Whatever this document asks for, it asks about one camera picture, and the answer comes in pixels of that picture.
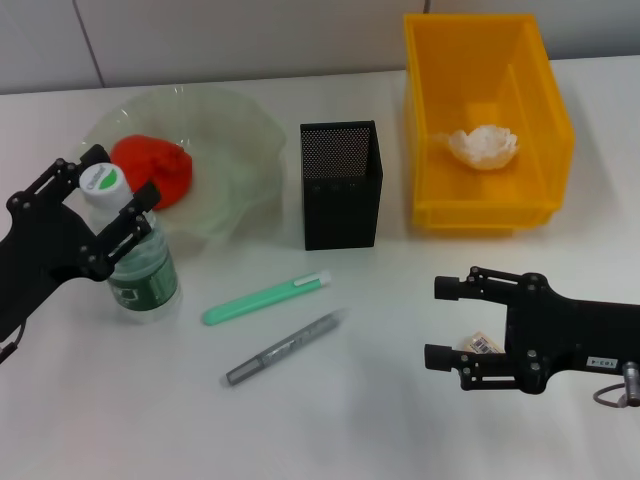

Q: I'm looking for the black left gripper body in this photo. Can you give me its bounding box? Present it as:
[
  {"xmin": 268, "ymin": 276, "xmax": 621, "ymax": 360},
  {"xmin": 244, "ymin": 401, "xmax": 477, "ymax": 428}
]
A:
[{"xmin": 0, "ymin": 199, "xmax": 110, "ymax": 341}]

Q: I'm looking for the yellow plastic bin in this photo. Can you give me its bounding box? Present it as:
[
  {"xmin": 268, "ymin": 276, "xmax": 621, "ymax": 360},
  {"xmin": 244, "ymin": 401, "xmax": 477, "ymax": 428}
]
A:
[{"xmin": 403, "ymin": 12, "xmax": 575, "ymax": 231}]

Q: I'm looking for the gripper cable with connector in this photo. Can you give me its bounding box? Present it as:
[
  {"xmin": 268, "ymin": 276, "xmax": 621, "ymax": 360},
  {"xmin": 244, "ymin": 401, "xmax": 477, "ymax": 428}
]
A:
[
  {"xmin": 0, "ymin": 324, "xmax": 26, "ymax": 366},
  {"xmin": 592, "ymin": 360, "xmax": 640, "ymax": 409}
]

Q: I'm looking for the black mesh pen holder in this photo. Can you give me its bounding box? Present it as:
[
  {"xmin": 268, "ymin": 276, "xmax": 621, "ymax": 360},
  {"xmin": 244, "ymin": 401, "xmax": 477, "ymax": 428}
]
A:
[{"xmin": 299, "ymin": 119, "xmax": 384, "ymax": 251}]

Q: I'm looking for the beige eraser with barcode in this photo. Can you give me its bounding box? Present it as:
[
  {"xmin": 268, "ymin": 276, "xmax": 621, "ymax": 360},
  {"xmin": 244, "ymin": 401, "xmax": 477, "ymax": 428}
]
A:
[{"xmin": 459, "ymin": 328, "xmax": 507, "ymax": 356}]

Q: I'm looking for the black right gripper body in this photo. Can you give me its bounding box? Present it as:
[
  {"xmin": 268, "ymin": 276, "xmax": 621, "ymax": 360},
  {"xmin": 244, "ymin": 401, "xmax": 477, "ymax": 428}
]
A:
[{"xmin": 504, "ymin": 272, "xmax": 640, "ymax": 396}]

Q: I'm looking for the left gripper cable with connector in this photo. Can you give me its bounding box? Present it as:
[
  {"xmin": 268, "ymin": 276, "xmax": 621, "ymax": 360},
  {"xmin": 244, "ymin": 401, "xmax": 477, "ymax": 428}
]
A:
[{"xmin": 0, "ymin": 324, "xmax": 26, "ymax": 366}]

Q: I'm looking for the white paper ball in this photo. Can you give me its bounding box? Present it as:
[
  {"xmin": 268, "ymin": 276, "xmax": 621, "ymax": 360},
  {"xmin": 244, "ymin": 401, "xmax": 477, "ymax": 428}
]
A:
[{"xmin": 432, "ymin": 124, "xmax": 521, "ymax": 171}]

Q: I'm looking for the red-orange toy orange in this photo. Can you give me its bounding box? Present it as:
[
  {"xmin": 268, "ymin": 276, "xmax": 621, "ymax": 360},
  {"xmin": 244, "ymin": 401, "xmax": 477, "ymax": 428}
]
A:
[{"xmin": 109, "ymin": 133, "xmax": 194, "ymax": 211}]

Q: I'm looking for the clear green-label water bottle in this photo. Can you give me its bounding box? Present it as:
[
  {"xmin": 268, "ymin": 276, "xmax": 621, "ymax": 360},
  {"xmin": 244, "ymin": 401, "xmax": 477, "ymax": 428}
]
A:
[{"xmin": 78, "ymin": 162, "xmax": 182, "ymax": 324}]

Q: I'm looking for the right gripper cable with connector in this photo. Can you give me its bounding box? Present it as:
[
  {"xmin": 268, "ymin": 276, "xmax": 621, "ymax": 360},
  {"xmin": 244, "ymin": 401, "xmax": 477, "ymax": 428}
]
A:
[{"xmin": 592, "ymin": 360, "xmax": 640, "ymax": 409}]

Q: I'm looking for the grey marker pen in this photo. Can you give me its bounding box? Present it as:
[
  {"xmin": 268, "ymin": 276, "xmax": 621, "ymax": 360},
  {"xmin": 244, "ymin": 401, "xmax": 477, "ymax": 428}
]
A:
[{"xmin": 219, "ymin": 308, "xmax": 351, "ymax": 387}]

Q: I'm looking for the translucent green wavy fruit plate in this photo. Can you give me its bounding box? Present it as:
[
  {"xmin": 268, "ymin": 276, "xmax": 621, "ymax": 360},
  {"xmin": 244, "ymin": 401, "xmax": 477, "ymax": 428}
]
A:
[{"xmin": 79, "ymin": 84, "xmax": 286, "ymax": 251}]

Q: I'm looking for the mint green pen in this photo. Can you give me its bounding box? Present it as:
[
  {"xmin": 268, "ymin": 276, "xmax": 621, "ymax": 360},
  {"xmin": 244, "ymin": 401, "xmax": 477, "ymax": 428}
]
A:
[{"xmin": 202, "ymin": 270, "xmax": 332, "ymax": 327}]

